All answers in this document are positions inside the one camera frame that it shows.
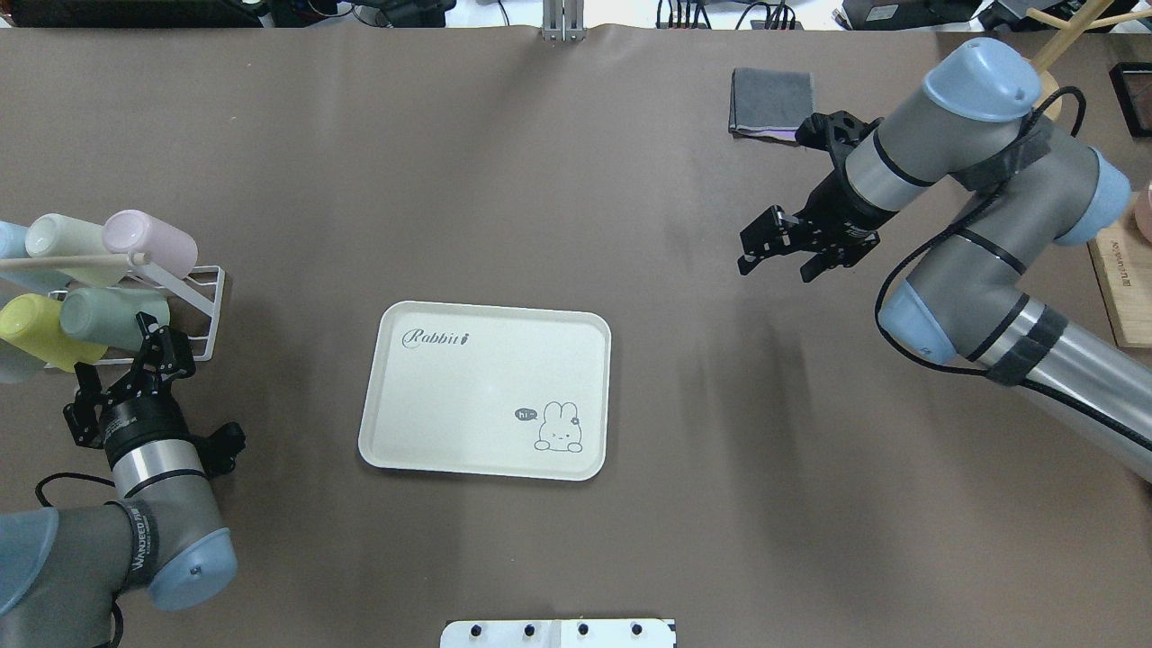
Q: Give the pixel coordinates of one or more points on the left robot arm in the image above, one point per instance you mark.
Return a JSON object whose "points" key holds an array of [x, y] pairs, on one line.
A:
{"points": [[65, 568]]}

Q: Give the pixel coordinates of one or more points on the green cup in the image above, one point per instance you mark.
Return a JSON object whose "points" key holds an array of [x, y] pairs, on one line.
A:
{"points": [[107, 315]]}

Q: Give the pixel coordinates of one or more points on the white cup rack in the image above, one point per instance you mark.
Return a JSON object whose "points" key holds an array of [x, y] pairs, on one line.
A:
{"points": [[203, 290]]}

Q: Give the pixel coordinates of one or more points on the cream rabbit tray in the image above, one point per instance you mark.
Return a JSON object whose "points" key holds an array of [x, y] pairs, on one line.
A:
{"points": [[488, 390]]}

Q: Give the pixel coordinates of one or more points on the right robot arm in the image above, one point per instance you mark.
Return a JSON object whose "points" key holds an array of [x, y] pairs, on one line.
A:
{"points": [[977, 117]]}

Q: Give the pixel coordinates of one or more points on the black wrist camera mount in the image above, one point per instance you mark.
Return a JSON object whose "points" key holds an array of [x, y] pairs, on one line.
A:
{"points": [[837, 134]]}

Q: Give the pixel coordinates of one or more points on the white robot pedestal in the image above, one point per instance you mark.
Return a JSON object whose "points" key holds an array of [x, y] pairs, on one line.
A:
{"points": [[574, 632]]}

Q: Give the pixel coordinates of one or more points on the cream cup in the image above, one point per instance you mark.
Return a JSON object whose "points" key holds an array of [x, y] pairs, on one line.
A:
{"points": [[55, 235]]}

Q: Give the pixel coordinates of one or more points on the aluminium frame post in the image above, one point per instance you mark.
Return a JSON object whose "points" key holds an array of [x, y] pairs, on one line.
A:
{"points": [[563, 21]]}

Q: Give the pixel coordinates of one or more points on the grey folded cloth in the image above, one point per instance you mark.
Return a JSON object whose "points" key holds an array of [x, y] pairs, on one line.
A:
{"points": [[770, 104]]}

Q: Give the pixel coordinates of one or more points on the bamboo cutting board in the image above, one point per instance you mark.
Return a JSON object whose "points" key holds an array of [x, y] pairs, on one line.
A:
{"points": [[1121, 259]]}

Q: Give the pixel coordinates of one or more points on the pink cup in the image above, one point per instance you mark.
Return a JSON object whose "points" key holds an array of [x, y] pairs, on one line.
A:
{"points": [[134, 231]]}

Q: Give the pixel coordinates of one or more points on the yellow cup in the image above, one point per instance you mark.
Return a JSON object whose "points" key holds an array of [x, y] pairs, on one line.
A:
{"points": [[31, 323]]}

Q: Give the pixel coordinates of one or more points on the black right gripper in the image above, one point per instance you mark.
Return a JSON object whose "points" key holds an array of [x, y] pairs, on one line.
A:
{"points": [[841, 205]]}

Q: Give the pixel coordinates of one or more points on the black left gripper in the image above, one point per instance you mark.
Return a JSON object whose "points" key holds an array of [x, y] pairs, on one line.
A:
{"points": [[135, 420]]}

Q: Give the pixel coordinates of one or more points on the wooden mug tree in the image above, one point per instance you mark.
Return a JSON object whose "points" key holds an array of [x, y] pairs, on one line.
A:
{"points": [[1089, 16]]}

